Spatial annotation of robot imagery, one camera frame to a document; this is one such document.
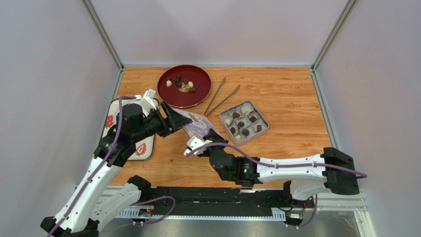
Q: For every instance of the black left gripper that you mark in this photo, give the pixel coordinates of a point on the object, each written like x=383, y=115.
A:
x=176, y=120

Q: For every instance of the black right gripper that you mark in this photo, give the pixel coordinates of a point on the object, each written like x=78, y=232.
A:
x=208, y=138

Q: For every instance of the silver square tin lid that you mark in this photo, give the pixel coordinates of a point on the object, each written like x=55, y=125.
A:
x=199, y=126

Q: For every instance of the pink square chocolate tin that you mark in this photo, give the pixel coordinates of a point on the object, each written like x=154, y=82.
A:
x=251, y=126

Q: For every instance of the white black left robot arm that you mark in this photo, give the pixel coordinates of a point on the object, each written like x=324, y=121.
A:
x=82, y=216

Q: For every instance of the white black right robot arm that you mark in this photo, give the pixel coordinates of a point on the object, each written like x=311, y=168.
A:
x=332, y=171

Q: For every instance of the white chocolate cluster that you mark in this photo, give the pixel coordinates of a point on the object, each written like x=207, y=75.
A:
x=186, y=86

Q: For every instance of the dark red round tray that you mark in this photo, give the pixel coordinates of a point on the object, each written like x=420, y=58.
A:
x=174, y=97

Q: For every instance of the white scalloped plate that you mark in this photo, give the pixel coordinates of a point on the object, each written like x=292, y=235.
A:
x=133, y=115

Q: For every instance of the strawberry pattern rectangular tray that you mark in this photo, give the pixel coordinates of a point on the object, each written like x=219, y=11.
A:
x=144, y=148

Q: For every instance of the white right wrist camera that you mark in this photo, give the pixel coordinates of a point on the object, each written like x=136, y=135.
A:
x=193, y=145

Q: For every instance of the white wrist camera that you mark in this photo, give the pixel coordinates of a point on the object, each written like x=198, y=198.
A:
x=193, y=145
x=147, y=100

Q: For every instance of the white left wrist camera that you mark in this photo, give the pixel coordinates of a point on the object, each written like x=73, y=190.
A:
x=147, y=100

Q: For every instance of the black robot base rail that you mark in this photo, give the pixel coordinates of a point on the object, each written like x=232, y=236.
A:
x=224, y=204

